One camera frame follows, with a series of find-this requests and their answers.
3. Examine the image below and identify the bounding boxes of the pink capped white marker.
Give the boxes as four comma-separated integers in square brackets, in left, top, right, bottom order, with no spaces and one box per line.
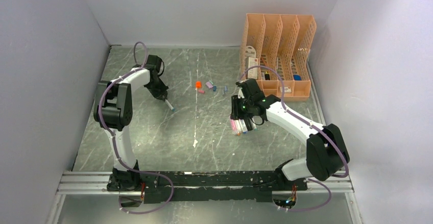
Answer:
[240,119,248,134]

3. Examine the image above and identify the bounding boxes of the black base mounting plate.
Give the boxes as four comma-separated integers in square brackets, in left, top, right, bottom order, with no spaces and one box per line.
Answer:
[106,169,307,204]

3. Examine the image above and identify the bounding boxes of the teal capped white marker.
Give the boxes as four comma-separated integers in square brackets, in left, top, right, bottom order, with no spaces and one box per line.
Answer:
[252,121,258,131]

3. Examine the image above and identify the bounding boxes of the blue capped white marker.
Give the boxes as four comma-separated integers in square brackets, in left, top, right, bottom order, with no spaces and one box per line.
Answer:
[236,120,245,134]

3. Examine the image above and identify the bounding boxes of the orange mesh file organizer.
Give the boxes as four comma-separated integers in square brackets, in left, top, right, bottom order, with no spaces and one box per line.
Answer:
[239,13,317,102]

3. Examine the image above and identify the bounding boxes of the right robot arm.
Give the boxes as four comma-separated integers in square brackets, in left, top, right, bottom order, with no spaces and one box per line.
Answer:
[230,79,350,190]

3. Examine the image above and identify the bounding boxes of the grey capped white marker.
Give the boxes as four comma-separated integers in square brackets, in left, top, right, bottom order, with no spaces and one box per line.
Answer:
[164,99,175,111]

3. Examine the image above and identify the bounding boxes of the black orange highlighter body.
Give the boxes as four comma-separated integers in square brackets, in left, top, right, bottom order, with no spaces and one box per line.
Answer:
[245,118,254,131]

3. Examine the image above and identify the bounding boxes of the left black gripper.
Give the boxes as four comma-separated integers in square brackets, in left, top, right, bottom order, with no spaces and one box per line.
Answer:
[145,79,170,101]

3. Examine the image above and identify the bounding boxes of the green capped orange marker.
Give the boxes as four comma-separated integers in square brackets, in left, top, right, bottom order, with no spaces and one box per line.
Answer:
[234,120,243,135]

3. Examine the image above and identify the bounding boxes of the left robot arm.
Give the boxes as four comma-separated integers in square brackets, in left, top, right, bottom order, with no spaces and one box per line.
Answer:
[93,55,174,191]

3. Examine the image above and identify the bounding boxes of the blue object in organizer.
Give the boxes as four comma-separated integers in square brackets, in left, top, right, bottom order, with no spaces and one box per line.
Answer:
[293,74,302,81]

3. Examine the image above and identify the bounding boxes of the aluminium rail frame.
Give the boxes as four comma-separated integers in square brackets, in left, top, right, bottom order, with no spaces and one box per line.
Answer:
[57,171,354,195]

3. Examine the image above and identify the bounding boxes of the purple highlighter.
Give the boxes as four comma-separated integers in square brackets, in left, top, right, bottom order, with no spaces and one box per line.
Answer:
[230,119,238,135]

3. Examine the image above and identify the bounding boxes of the white packaged item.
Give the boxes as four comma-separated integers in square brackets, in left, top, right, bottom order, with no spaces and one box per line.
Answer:
[244,45,258,80]

